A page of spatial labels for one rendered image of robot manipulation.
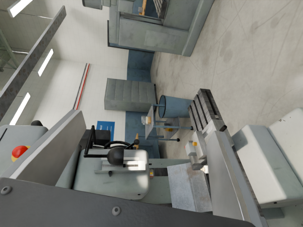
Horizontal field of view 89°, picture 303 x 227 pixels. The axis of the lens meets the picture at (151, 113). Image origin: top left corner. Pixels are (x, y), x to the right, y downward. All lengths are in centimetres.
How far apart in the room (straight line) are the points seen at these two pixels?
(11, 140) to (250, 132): 99
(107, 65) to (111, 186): 787
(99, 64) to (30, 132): 782
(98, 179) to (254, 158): 71
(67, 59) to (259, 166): 846
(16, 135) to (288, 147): 111
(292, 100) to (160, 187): 135
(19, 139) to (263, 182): 98
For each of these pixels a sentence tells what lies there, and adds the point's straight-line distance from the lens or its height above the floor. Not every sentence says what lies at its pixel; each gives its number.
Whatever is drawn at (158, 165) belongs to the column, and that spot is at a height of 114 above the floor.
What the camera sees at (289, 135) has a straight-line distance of 93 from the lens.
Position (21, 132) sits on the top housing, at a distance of 73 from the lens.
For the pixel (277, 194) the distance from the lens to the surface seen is 85.
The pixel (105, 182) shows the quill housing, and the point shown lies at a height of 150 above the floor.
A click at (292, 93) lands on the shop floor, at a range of 183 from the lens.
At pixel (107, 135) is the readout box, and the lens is 113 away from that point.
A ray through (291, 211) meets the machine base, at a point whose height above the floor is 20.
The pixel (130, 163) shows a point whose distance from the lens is 70.
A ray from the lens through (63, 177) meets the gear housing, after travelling 71.
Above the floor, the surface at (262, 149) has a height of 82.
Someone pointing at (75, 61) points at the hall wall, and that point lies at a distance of 863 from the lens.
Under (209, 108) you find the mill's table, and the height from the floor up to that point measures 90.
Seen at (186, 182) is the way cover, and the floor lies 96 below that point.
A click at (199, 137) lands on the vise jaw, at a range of 93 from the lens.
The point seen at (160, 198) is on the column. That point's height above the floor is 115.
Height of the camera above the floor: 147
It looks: 12 degrees down
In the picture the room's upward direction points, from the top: 86 degrees counter-clockwise
